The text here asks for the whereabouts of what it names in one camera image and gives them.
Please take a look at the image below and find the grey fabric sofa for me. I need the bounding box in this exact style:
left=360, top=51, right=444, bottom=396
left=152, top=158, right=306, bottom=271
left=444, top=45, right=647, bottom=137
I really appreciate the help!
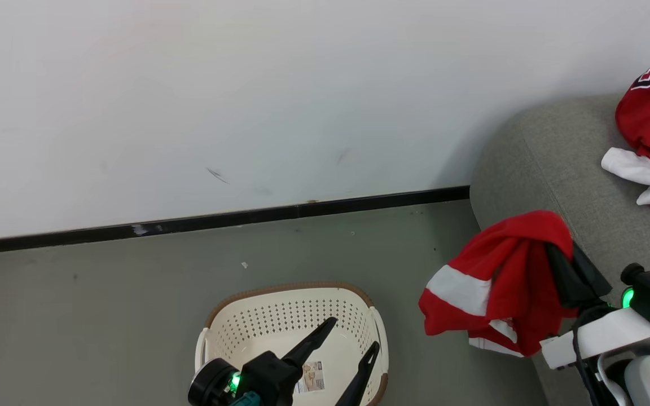
left=469, top=93, right=650, bottom=406

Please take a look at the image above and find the cream plastic laundry basket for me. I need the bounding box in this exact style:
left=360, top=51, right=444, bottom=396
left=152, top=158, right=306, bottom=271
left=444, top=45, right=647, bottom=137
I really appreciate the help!
left=194, top=282, right=389, bottom=406

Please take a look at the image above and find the black wall baseboard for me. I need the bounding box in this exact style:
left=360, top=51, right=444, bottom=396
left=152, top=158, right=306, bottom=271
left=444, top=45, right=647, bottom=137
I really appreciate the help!
left=0, top=186, right=471, bottom=257

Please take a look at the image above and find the red garment with white band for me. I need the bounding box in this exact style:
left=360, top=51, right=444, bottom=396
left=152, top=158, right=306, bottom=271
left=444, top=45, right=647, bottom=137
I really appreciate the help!
left=418, top=210, right=577, bottom=359

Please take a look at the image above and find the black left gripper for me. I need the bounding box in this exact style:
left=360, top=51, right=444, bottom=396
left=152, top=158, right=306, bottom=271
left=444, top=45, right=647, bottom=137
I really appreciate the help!
left=229, top=317, right=380, bottom=406

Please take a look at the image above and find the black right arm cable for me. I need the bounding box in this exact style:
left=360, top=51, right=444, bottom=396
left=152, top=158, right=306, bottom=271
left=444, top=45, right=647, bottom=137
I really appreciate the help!
left=572, top=304, right=605, bottom=406

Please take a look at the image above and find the red number 23 jersey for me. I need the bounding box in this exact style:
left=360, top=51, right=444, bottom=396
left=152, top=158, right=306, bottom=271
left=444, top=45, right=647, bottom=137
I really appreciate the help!
left=601, top=65, right=650, bottom=227

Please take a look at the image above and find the paper label sticker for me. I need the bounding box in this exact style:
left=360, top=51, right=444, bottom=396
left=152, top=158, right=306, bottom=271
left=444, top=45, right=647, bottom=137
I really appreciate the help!
left=294, top=361, right=326, bottom=394

